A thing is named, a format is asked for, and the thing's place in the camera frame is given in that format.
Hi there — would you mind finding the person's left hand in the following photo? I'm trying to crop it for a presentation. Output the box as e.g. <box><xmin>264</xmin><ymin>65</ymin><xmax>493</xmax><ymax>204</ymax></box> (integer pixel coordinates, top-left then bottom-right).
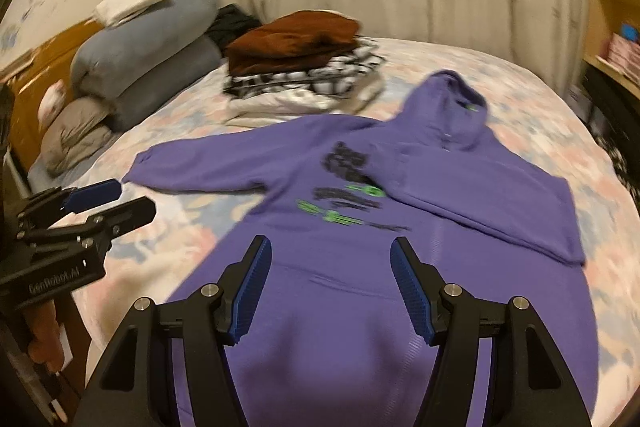
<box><xmin>27</xmin><ymin>292</ymin><xmax>68</xmax><ymax>370</ymax></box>

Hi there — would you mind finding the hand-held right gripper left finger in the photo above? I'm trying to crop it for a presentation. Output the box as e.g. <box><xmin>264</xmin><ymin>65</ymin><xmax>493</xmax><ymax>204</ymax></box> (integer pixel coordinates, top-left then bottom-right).
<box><xmin>82</xmin><ymin>234</ymin><xmax>273</xmax><ymax>427</ymax></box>

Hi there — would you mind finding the purple printed hoodie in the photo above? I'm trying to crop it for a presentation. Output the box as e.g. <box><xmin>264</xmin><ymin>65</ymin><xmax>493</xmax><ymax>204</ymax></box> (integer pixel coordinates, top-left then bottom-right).
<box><xmin>122</xmin><ymin>69</ymin><xmax>601</xmax><ymax>427</ymax></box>

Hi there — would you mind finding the light grey folded garment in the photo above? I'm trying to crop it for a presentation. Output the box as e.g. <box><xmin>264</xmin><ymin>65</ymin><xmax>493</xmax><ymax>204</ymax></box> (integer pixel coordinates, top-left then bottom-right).
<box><xmin>225</xmin><ymin>82</ymin><xmax>386</xmax><ymax>128</ymax></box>

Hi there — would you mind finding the dark crumpled garment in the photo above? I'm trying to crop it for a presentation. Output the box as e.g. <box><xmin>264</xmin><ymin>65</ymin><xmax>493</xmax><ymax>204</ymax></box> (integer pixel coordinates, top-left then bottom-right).
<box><xmin>207</xmin><ymin>4</ymin><xmax>263</xmax><ymax>52</ymax></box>

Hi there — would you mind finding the blue-grey bolster pillow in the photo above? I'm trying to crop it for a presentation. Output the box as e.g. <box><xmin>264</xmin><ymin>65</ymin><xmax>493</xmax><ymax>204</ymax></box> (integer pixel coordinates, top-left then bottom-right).
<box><xmin>107</xmin><ymin>34</ymin><xmax>223</xmax><ymax>132</ymax></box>
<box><xmin>70</xmin><ymin>0</ymin><xmax>221</xmax><ymax>98</ymax></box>

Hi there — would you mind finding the black white patterned folded garment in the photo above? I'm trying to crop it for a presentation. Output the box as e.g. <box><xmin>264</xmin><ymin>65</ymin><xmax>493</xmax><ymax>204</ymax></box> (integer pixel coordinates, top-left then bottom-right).
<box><xmin>225</xmin><ymin>39</ymin><xmax>386</xmax><ymax>100</ymax></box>

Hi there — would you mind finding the grey-brown pillow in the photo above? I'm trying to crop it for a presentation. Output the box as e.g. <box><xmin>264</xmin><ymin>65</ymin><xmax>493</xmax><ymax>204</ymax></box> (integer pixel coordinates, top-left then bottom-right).
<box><xmin>40</xmin><ymin>97</ymin><xmax>116</xmax><ymax>178</ymax></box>

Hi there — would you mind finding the brown folded garment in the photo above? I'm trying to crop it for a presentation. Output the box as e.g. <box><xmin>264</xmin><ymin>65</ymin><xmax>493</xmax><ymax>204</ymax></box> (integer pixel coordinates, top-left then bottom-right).
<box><xmin>225</xmin><ymin>9</ymin><xmax>361</xmax><ymax>75</ymax></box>

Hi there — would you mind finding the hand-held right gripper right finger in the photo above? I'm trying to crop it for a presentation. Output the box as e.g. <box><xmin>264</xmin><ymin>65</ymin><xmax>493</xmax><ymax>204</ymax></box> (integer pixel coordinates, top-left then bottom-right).
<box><xmin>389</xmin><ymin>236</ymin><xmax>596</xmax><ymax>427</ymax></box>

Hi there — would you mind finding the pink box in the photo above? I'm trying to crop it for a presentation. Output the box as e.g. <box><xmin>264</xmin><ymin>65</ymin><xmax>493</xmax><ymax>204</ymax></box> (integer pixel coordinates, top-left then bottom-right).
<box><xmin>605</xmin><ymin>32</ymin><xmax>640</xmax><ymax>75</ymax></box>

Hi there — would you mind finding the wooden headboard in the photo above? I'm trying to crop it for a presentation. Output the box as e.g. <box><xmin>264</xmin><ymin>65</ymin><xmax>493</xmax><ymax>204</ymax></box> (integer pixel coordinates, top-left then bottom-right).
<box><xmin>0</xmin><ymin>19</ymin><xmax>108</xmax><ymax>168</ymax></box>

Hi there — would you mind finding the floral bed sheet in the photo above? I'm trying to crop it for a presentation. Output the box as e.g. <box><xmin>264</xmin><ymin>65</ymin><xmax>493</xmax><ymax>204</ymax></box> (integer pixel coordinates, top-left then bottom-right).
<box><xmin>27</xmin><ymin>37</ymin><xmax>640</xmax><ymax>408</ymax></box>

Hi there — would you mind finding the small white pink pillow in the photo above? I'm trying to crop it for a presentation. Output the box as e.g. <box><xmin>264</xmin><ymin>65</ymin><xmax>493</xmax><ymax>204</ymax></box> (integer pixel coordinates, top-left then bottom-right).
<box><xmin>37</xmin><ymin>79</ymin><xmax>68</xmax><ymax>128</ymax></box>

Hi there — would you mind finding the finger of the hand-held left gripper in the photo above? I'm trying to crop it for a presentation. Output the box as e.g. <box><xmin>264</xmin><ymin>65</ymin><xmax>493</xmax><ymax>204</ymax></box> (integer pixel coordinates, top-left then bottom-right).
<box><xmin>15</xmin><ymin>178</ymin><xmax>123</xmax><ymax>228</ymax></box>
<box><xmin>20</xmin><ymin>196</ymin><xmax>157</xmax><ymax>258</ymax></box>

